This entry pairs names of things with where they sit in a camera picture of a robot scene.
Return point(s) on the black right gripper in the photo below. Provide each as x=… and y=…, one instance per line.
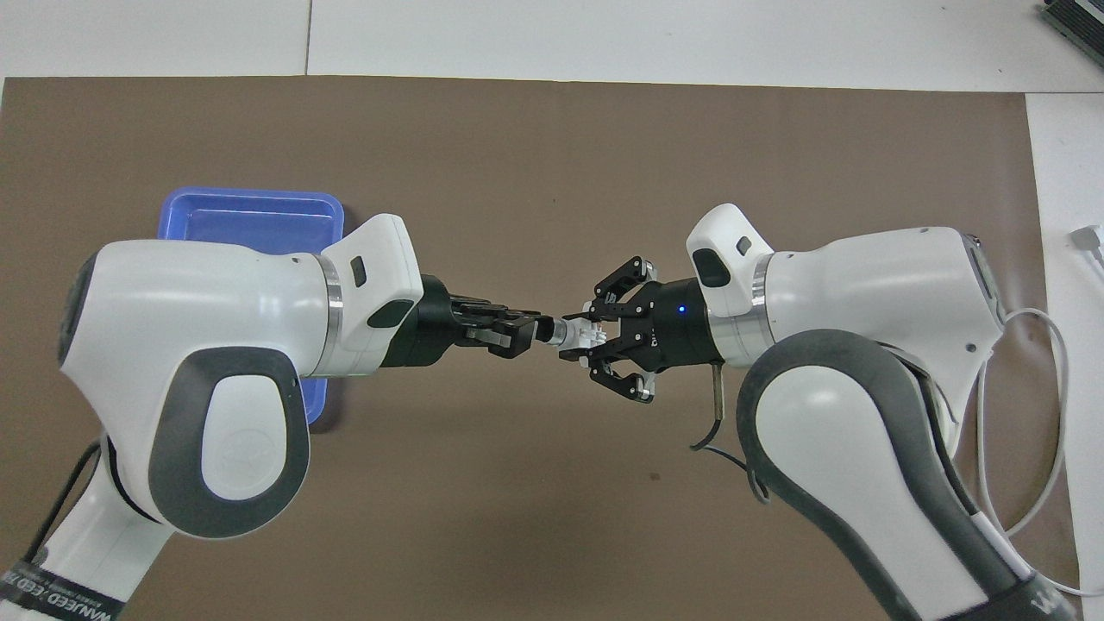
x=681, y=332

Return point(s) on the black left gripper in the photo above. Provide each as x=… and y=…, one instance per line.
x=431, y=328

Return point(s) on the white rotary switch black knob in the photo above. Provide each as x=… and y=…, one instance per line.
x=565, y=335

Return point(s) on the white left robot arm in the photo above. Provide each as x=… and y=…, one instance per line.
x=198, y=345

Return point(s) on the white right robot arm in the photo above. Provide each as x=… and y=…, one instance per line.
x=862, y=285

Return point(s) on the brown table mat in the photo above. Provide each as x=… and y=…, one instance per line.
x=552, y=172

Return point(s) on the blue plastic tray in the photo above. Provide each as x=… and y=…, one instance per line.
x=250, y=220

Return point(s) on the grey ribbed device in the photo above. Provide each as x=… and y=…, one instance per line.
x=1078, y=21

